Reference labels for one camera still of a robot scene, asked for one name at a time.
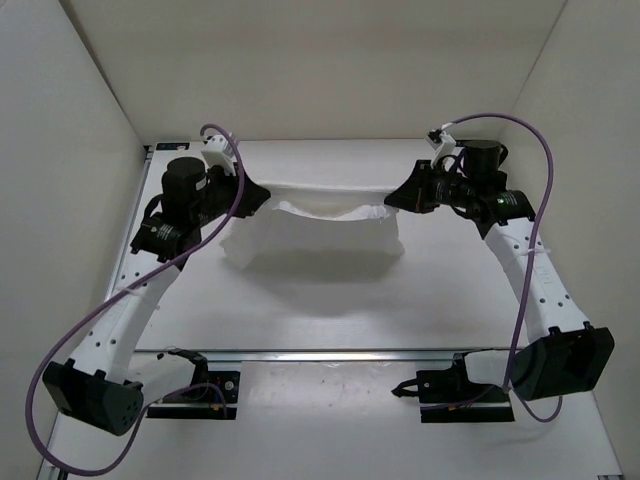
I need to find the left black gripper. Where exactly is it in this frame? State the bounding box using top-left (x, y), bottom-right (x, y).
top-left (197, 153), bottom-right (271, 215)

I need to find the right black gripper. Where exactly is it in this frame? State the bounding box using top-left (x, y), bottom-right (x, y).
top-left (388, 161), bottom-right (477, 215)

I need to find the white skirt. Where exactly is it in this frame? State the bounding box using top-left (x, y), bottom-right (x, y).
top-left (219, 183), bottom-right (404, 268)

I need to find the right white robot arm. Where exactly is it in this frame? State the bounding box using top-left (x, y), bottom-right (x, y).
top-left (384, 140), bottom-right (614, 400)

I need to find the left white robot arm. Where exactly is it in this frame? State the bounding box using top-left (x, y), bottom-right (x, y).
top-left (43, 157), bottom-right (271, 436)

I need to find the right blue corner label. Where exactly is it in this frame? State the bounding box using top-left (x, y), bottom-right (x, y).
top-left (461, 140), bottom-right (485, 148)

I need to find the blue corner label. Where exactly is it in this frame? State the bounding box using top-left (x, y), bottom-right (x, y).
top-left (461, 140), bottom-right (485, 148)
top-left (155, 142), bottom-right (190, 151)

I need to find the left blue corner label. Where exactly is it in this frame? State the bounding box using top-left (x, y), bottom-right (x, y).
top-left (155, 142), bottom-right (190, 151)

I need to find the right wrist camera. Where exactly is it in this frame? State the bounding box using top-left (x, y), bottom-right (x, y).
top-left (426, 128), bottom-right (456, 165)

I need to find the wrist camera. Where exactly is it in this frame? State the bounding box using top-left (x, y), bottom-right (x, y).
top-left (426, 128), bottom-right (456, 165)
top-left (201, 134), bottom-right (236, 176)

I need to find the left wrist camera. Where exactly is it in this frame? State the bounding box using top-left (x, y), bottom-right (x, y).
top-left (201, 134), bottom-right (236, 176)

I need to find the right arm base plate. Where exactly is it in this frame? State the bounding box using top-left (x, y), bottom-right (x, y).
top-left (416, 365), bottom-right (515, 424)

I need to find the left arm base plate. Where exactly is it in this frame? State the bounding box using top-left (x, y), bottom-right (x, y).
top-left (146, 370), bottom-right (241, 421)

